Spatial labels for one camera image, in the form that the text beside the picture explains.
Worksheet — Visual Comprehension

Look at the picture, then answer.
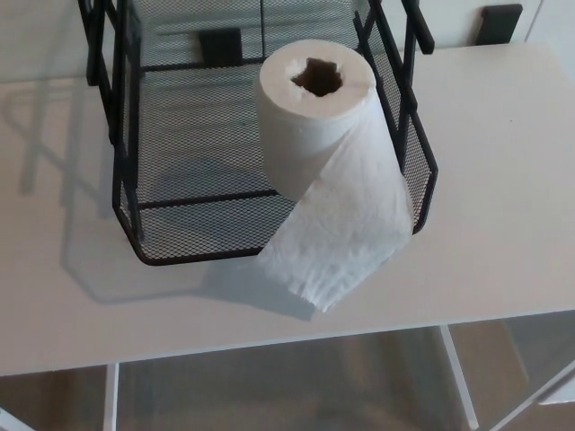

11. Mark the black mesh file tray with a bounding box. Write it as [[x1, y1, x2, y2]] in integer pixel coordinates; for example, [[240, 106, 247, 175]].
[[75, 0, 439, 268]]

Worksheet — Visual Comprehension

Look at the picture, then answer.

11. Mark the black cabinet handle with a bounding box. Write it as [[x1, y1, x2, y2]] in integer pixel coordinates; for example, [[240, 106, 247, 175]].
[[479, 4, 524, 47], [197, 28, 243, 64]]

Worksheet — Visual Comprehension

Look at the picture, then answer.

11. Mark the white metal frame desk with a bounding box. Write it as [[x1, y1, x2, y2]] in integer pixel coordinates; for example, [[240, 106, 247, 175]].
[[0, 42, 575, 431]]

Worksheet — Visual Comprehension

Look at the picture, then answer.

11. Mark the white cabinet row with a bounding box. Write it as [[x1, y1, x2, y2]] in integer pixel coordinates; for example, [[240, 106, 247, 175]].
[[0, 0, 575, 84]]

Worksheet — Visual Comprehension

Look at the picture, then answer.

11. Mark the white toilet paper roll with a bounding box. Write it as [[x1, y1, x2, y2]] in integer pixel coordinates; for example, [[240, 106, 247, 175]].
[[236, 38, 414, 314]]

